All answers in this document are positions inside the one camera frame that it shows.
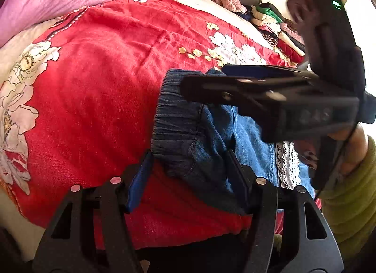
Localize pink fuzzy garment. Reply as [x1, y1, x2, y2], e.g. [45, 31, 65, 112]
[212, 0, 247, 13]

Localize blue denim pants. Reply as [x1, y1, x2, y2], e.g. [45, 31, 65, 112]
[151, 69, 315, 216]

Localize right green sleeve forearm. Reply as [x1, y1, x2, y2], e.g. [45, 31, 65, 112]
[321, 137, 375, 262]

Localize right hand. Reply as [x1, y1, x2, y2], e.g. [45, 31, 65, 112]
[294, 125, 368, 177]

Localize red floral bed sheet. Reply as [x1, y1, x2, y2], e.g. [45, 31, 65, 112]
[0, 0, 323, 251]

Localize pile of folded clothes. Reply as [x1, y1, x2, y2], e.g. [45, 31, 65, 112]
[237, 3, 306, 66]

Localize cream mattress cover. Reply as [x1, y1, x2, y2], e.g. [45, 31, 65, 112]
[175, 0, 273, 50]

